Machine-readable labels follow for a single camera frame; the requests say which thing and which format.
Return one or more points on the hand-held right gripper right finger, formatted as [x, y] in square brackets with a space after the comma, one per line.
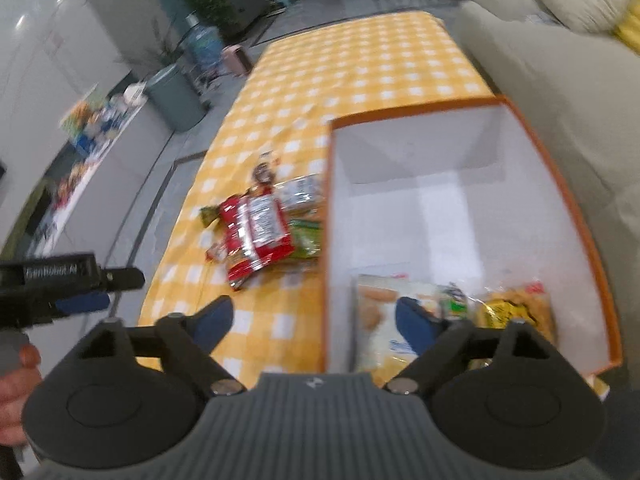
[415, 325]

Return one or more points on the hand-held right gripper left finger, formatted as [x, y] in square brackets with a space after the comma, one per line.
[212, 322]

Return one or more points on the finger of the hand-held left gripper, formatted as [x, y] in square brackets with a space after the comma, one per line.
[82, 304]
[125, 278]

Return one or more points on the white yellow chips packet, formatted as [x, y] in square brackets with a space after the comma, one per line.
[380, 320]

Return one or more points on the clear yellow snack packet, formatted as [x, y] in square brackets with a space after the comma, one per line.
[515, 310]

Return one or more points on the red snack packet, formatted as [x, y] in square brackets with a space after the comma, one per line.
[255, 230]

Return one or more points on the orange cardboard box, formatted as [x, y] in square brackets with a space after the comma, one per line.
[450, 210]

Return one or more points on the light green snack packet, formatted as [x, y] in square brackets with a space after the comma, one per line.
[305, 237]

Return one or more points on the clear white-label snack packet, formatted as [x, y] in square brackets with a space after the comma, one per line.
[300, 192]

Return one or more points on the small round brown snack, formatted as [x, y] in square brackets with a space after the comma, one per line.
[262, 172]

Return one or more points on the person's left hand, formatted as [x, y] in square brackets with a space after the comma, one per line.
[17, 395]

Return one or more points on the white low cabinet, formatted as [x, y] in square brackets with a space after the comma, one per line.
[75, 200]

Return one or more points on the dark green snack packet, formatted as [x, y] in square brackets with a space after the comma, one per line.
[209, 215]

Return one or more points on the colourful photo card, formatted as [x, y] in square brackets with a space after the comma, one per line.
[82, 122]

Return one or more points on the white cap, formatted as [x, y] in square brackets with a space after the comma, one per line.
[133, 94]

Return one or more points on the grey trash bin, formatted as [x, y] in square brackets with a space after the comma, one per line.
[175, 97]

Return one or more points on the long-leaf potted plant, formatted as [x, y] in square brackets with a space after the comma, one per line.
[162, 42]

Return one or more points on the blue water bottle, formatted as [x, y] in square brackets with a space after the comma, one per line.
[205, 49]

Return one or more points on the pink space heater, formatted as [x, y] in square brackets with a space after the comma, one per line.
[235, 58]

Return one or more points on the yellow checked tablecloth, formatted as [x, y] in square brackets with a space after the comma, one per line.
[350, 60]

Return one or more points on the beige sofa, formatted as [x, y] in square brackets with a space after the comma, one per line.
[550, 85]

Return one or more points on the yellow pillow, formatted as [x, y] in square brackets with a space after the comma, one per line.
[630, 30]

